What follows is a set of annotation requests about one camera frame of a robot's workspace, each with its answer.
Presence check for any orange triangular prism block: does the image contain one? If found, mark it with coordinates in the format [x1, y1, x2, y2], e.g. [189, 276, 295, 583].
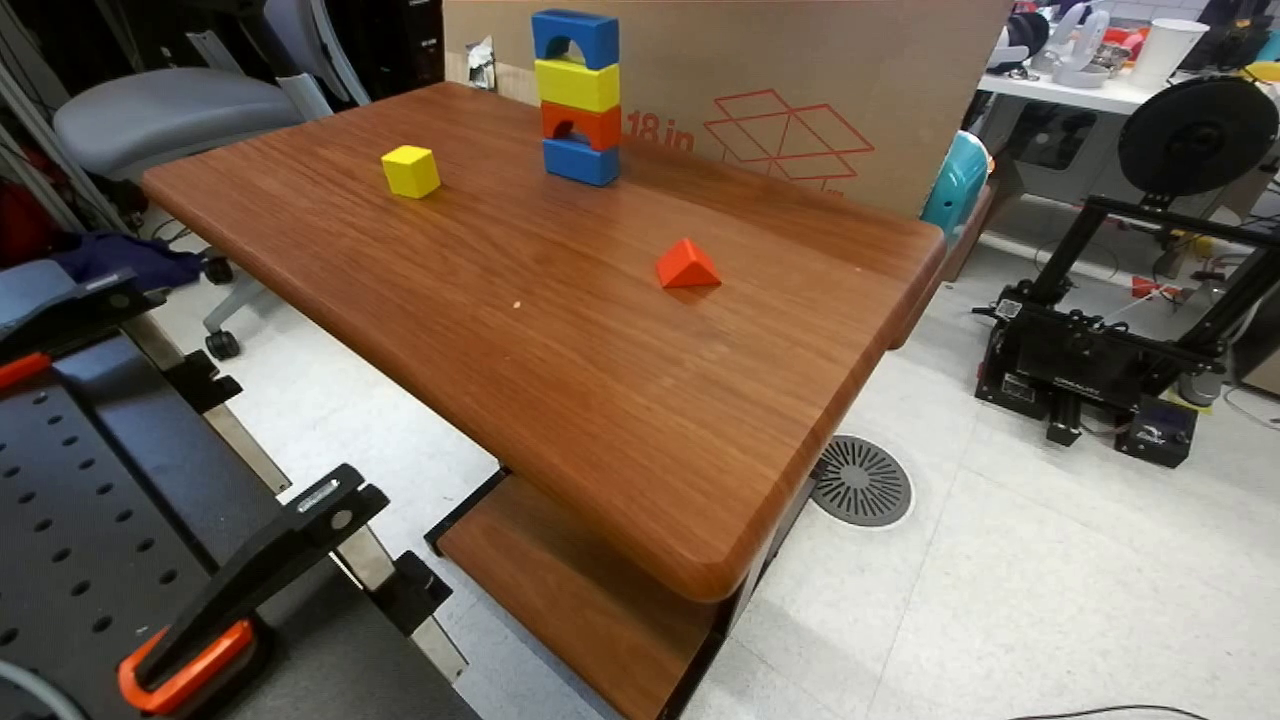
[653, 241, 720, 290]

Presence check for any bottom blue block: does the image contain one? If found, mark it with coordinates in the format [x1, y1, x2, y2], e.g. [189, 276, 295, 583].
[543, 140, 619, 187]

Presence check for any orange arch block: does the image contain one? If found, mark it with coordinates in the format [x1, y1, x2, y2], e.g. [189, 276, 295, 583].
[539, 106, 619, 154]

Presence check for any yellow rectangular block in stack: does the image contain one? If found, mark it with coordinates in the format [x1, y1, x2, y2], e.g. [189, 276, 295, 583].
[534, 61, 619, 111]

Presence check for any upper blue arch block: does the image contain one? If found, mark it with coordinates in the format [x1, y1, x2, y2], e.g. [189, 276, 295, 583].
[530, 7, 619, 67]

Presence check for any round floor drain grate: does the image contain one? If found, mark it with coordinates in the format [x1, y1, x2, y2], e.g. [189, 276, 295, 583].
[813, 438, 910, 527]

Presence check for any lower wooden desk shelf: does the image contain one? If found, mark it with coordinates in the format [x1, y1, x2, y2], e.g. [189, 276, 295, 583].
[428, 472, 722, 720]

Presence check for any yellow cube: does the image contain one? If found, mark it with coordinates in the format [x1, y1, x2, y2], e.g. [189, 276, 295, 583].
[378, 146, 441, 201]

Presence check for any large cardboard box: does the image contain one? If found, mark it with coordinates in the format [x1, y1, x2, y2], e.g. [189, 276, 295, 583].
[443, 0, 1008, 215]

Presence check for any teal white chair back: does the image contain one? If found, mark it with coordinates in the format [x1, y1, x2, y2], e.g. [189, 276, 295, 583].
[918, 132, 997, 234]

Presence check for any black 3D printer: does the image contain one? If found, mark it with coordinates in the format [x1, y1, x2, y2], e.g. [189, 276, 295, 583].
[977, 195, 1280, 470]

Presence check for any black orange bar clamp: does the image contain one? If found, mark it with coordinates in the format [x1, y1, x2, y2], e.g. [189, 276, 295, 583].
[116, 465, 388, 715]

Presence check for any black perforated metal plate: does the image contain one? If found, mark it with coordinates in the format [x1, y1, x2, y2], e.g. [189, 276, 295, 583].
[0, 337, 275, 720]

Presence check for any white table with clutter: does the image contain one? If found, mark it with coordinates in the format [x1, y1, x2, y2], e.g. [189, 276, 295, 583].
[977, 0, 1280, 121]

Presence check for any grey office chair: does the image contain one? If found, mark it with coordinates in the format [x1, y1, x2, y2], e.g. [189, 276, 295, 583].
[52, 0, 369, 179]

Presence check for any black filament spool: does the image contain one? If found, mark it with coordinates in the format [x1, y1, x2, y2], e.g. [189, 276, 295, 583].
[1121, 78, 1276, 195]

